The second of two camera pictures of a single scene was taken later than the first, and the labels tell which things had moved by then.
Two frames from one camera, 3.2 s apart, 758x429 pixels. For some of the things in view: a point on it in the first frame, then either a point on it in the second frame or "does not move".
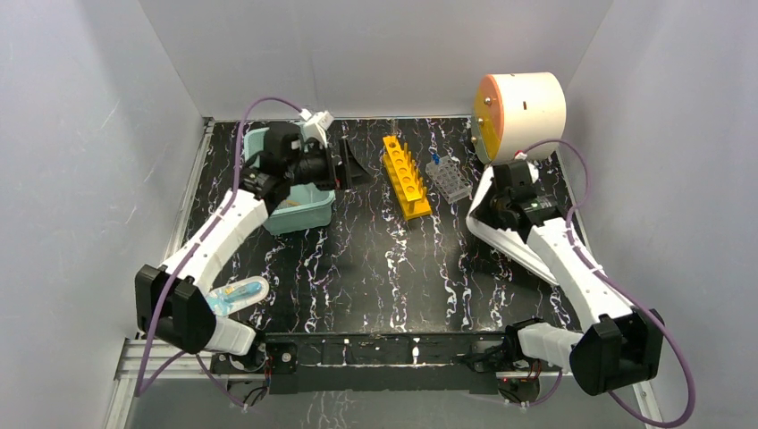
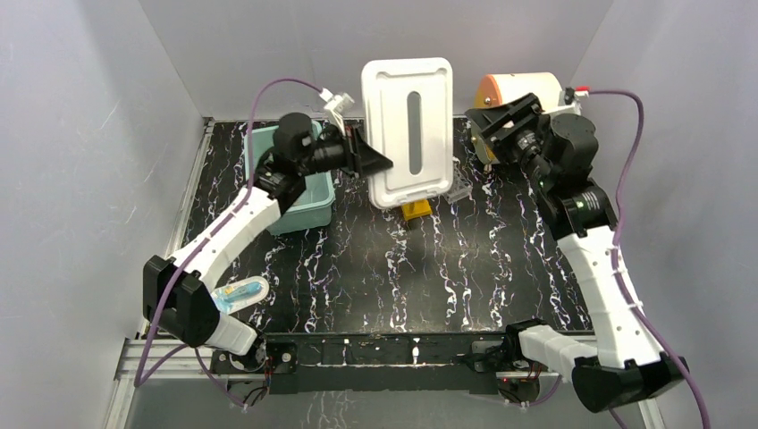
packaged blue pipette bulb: (229, 298) does not move
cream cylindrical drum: (516, 112) does not move
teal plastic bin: (307, 206) does not move
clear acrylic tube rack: (448, 178) does not move
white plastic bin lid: (515, 248) → (408, 105)
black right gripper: (498, 222) → (496, 117)
